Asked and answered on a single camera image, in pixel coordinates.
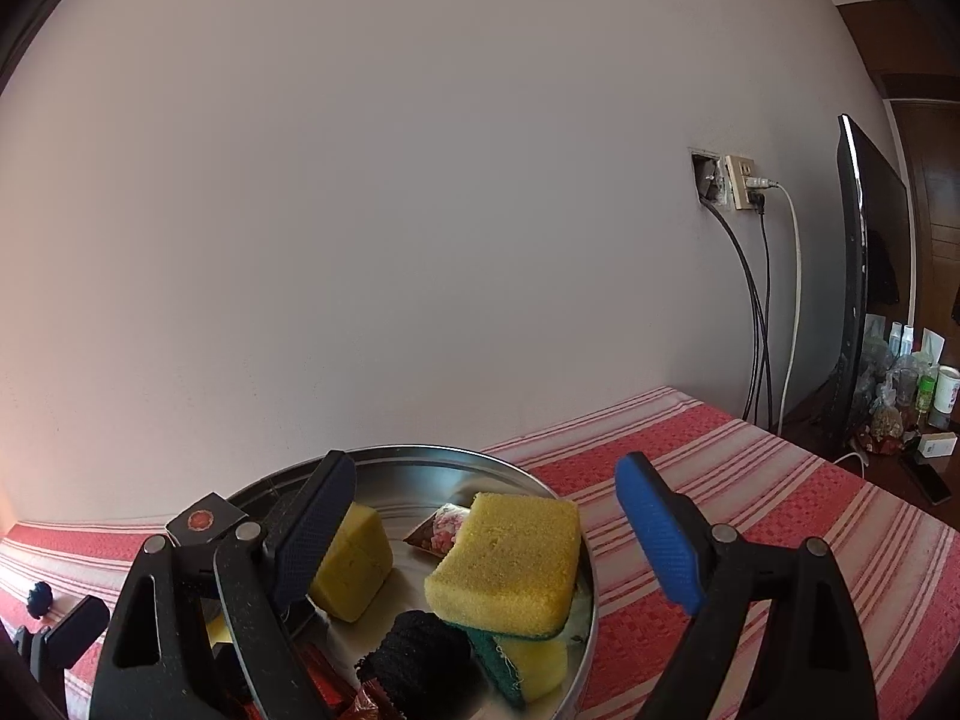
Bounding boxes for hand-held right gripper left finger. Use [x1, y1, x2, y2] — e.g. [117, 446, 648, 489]
[88, 450, 357, 720]

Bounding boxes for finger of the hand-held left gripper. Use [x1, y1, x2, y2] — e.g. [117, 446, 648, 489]
[41, 595, 111, 668]

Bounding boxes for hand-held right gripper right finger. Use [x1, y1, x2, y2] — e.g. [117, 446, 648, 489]
[615, 452, 878, 720]

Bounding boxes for small yellow sponge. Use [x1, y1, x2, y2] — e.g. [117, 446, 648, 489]
[309, 502, 395, 623]

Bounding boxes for black box with red seal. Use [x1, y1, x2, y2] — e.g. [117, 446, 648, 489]
[165, 493, 252, 601]

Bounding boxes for round metal tray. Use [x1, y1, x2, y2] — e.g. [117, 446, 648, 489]
[225, 445, 599, 720]

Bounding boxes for pink flowered packet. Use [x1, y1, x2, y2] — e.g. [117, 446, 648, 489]
[403, 502, 472, 557]

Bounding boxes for red snack packet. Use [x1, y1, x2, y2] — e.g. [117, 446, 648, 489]
[300, 637, 398, 720]

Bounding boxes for black knitted cloth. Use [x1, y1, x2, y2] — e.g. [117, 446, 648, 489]
[355, 610, 481, 717]

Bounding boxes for large yellow sponge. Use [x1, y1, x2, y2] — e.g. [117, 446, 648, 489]
[424, 493, 582, 638]

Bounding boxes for yellow sponge with green back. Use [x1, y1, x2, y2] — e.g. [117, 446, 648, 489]
[469, 626, 569, 710]

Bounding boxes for clear bag of snacks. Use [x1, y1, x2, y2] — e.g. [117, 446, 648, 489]
[862, 394, 908, 457]

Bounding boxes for black phone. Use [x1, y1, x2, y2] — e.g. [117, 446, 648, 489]
[900, 454, 953, 506]

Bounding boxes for black flat screen television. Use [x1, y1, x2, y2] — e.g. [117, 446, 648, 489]
[821, 114, 916, 458]

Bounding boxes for brown wooden wardrobe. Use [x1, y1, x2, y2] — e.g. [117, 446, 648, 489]
[836, 0, 960, 391]

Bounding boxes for thin black cable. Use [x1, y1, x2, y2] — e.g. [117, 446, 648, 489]
[756, 199, 775, 425]

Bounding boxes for thick black cable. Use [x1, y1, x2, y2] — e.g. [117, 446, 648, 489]
[701, 195, 773, 425]

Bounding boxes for white cable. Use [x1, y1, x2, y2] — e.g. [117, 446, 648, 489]
[754, 176, 802, 432]

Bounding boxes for beige wall socket plate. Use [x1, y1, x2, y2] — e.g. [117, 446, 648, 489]
[724, 154, 758, 212]

